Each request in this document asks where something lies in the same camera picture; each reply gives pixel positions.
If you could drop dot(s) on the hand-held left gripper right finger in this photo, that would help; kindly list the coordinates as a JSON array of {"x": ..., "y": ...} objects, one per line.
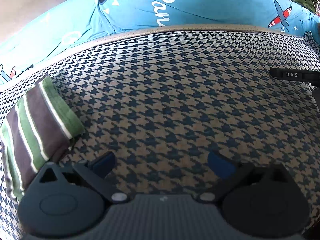
[{"x": 220, "y": 165}]

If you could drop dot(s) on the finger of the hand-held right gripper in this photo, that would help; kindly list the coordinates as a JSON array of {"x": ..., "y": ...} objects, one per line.
[{"x": 287, "y": 75}]

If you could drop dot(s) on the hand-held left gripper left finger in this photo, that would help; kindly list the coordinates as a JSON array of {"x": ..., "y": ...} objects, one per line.
[{"x": 103, "y": 163}]

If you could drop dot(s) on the green striped folded shirt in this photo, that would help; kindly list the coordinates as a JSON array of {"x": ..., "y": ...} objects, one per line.
[{"x": 37, "y": 120}]

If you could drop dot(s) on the houndstooth mattress cover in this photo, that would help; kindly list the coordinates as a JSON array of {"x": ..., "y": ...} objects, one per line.
[{"x": 162, "y": 92}]

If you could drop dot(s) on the blue printed bed sheet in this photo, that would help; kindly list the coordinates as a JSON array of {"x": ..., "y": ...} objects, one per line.
[{"x": 195, "y": 5}]

